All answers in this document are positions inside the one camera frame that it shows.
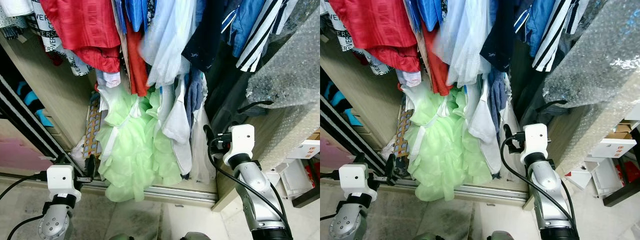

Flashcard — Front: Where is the white cotton garment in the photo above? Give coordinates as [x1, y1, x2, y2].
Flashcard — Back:
[465, 75, 504, 174]
[159, 75, 194, 176]

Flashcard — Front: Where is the brown white patterned cloth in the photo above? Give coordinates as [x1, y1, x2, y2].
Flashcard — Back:
[392, 105, 416, 161]
[82, 97, 104, 159]

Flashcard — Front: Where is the grey-blue garment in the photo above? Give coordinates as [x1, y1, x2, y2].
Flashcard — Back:
[184, 69, 206, 127]
[489, 67, 509, 131]

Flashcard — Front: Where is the teal black striped item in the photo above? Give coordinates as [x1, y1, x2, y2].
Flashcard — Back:
[15, 81, 54, 127]
[324, 80, 364, 127]

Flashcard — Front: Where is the black hanging garment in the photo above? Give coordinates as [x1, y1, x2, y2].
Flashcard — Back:
[205, 42, 273, 136]
[510, 40, 571, 136]

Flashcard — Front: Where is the red item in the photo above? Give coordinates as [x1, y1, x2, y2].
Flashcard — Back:
[305, 161, 321, 182]
[617, 161, 640, 184]

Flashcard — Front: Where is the light green ruffled dress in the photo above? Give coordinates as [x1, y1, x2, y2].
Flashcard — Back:
[402, 87, 494, 202]
[96, 85, 184, 203]

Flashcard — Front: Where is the metal sliding door track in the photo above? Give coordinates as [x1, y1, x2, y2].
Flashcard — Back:
[320, 172, 529, 204]
[0, 172, 219, 206]

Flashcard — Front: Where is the white cardboard box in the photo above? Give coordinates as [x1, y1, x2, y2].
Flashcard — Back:
[590, 137, 639, 159]
[287, 140, 321, 161]

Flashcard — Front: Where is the light wood wardrobe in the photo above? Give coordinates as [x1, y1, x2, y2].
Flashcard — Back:
[0, 0, 321, 212]
[320, 0, 640, 211]

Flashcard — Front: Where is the dark wooden shelf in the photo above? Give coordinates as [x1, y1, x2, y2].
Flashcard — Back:
[602, 155, 640, 208]
[292, 159, 321, 208]

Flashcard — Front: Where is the white plastic container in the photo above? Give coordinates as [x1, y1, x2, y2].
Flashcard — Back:
[265, 159, 313, 201]
[565, 159, 626, 198]

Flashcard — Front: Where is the small white pink garment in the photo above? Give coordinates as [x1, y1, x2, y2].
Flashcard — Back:
[397, 69, 424, 89]
[95, 70, 122, 89]

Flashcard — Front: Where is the navy garment small logo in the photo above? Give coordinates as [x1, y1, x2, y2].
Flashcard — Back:
[181, 0, 241, 74]
[480, 0, 531, 74]

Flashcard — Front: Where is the orange-red hanging garment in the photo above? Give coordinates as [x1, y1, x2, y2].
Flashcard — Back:
[422, 22, 454, 96]
[122, 20, 151, 97]

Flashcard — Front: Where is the white sheer garment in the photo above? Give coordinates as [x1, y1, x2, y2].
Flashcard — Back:
[139, 0, 198, 89]
[432, 0, 494, 87]

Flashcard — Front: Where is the navy white striped garment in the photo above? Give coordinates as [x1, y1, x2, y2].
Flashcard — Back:
[531, 0, 591, 73]
[235, 0, 301, 74]

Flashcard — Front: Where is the clear bubble wrap sheet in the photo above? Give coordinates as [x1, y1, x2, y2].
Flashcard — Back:
[542, 0, 640, 109]
[245, 0, 321, 109]

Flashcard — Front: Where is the blue denim garment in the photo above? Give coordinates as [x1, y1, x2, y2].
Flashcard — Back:
[227, 0, 266, 59]
[522, 0, 556, 59]

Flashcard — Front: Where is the white garment black lettering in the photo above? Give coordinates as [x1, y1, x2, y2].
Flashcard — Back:
[30, 0, 94, 77]
[325, 0, 396, 76]

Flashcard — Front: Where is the red hanging garment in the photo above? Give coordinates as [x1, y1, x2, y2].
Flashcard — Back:
[40, 0, 122, 74]
[327, 0, 422, 74]

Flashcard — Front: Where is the bright blue garment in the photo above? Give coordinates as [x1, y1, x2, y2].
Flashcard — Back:
[407, 0, 446, 32]
[114, 0, 151, 34]

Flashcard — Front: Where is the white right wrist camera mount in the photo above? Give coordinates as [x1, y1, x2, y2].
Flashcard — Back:
[222, 125, 256, 167]
[520, 123, 549, 165]

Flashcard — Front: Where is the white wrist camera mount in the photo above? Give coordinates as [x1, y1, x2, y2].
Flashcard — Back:
[339, 164, 379, 202]
[46, 165, 83, 202]
[520, 123, 549, 165]
[222, 125, 256, 167]

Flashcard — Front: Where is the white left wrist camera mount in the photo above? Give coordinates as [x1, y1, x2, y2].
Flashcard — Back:
[339, 164, 379, 202]
[46, 165, 83, 202]

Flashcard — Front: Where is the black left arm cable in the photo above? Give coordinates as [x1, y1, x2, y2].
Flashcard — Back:
[320, 171, 342, 222]
[0, 171, 49, 240]

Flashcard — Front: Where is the black sliding door frame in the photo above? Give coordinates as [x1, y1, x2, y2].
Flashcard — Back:
[320, 75, 386, 171]
[0, 75, 71, 167]

